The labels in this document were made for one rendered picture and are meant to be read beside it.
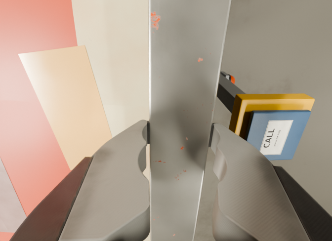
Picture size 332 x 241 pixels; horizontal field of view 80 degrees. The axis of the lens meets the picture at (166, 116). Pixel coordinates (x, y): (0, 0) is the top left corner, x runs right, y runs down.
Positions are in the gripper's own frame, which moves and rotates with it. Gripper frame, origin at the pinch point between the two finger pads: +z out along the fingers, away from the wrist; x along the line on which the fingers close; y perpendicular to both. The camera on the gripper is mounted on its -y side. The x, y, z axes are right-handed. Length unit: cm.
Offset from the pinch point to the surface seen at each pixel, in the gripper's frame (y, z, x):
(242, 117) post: 8.9, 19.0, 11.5
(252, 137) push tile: 11.8, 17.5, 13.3
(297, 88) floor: 38, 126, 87
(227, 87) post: 10.1, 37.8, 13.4
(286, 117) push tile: 8.1, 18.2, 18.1
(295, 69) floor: 25, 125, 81
